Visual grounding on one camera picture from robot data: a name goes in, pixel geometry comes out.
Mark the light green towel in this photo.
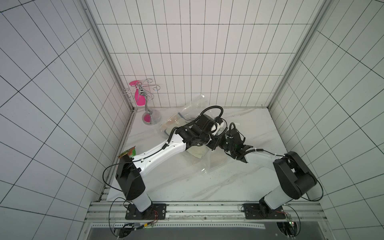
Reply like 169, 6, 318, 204
187, 146, 209, 159

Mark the clear plastic vacuum bag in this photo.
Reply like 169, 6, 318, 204
152, 93, 250, 181

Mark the blue and cream towel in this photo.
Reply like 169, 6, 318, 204
168, 113, 194, 125

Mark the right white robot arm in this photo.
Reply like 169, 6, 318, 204
222, 123, 318, 215

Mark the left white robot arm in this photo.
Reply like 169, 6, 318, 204
115, 114, 224, 213

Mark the chrome cup holder stand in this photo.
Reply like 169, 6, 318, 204
122, 79, 161, 126

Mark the pink plastic cup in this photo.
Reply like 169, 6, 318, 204
129, 81, 146, 107

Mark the colourful snack packet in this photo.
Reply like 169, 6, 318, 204
118, 146, 136, 159

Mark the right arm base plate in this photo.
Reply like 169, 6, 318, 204
241, 203, 286, 220

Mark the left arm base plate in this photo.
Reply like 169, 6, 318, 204
125, 204, 167, 221

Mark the aluminium mounting rail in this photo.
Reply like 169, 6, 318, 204
85, 201, 327, 224

